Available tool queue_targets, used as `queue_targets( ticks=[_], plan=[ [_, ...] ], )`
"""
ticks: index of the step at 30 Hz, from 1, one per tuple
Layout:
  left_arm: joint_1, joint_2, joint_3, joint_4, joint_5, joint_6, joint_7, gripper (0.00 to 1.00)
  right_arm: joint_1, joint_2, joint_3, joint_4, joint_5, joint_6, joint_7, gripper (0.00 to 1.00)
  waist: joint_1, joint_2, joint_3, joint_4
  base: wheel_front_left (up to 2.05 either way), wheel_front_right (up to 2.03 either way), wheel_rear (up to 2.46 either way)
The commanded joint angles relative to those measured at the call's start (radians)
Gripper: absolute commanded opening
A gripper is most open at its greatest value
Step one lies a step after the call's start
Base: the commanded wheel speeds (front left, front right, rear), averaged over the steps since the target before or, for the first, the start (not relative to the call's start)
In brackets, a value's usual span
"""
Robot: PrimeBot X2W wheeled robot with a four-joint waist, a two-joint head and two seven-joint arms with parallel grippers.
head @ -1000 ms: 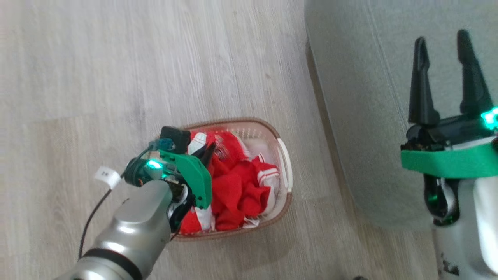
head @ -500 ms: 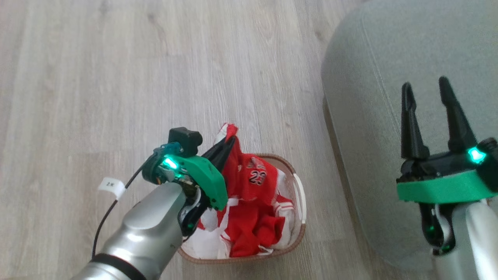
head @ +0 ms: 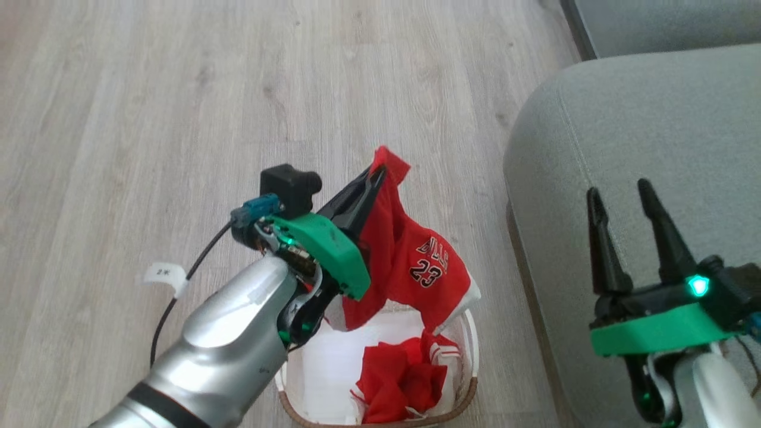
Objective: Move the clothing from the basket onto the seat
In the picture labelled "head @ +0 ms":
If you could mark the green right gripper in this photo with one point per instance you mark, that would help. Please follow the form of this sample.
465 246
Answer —
654 330

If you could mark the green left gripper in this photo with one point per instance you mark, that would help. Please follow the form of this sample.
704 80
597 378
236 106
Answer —
324 249

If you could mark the red Bulls 23 jersey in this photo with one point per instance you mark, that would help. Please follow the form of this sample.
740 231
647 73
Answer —
410 261

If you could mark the red garment with striped trim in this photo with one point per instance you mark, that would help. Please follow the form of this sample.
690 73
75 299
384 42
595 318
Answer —
398 374

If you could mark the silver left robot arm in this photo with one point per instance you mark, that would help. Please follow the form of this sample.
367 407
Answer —
232 339

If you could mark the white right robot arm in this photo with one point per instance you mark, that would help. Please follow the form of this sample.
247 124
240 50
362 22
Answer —
713 392

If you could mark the grey sofa seat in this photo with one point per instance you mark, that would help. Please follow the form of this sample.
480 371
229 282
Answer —
642 125

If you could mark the white basket with brown rim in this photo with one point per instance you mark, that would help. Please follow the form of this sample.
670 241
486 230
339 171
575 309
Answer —
327 368

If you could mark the grey sofa backrest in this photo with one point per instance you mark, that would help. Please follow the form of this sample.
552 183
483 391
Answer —
666 24

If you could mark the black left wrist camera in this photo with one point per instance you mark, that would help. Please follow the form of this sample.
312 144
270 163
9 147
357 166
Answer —
291 187

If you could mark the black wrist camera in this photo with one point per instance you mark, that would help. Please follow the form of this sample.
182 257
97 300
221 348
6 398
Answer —
734 291
291 187

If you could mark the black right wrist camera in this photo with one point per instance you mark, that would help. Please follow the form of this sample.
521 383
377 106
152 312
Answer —
734 291

